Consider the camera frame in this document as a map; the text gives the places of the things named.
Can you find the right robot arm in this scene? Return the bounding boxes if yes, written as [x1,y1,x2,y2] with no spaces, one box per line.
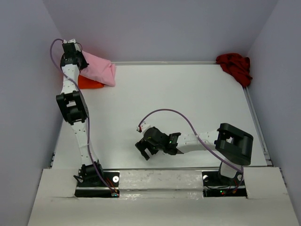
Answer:
[135,122,253,179]

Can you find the orange t shirt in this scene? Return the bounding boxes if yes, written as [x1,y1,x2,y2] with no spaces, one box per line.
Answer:
[78,75,104,89]

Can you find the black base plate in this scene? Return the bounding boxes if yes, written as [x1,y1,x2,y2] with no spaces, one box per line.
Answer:
[202,171,247,198]
[73,170,120,198]

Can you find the dark red t shirt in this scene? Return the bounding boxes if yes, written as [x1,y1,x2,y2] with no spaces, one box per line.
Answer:
[216,53,253,88]

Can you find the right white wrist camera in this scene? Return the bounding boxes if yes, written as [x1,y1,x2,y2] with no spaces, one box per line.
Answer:
[136,121,151,134]

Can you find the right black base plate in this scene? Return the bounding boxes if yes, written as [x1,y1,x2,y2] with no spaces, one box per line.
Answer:
[202,171,247,198]

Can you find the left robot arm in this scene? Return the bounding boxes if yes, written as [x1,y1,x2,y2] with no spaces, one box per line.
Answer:
[56,39,103,187]

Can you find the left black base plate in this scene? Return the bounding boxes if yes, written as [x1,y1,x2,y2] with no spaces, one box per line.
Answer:
[73,170,120,198]

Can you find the pink t shirt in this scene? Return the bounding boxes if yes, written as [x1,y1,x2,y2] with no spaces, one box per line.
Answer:
[80,51,116,87]

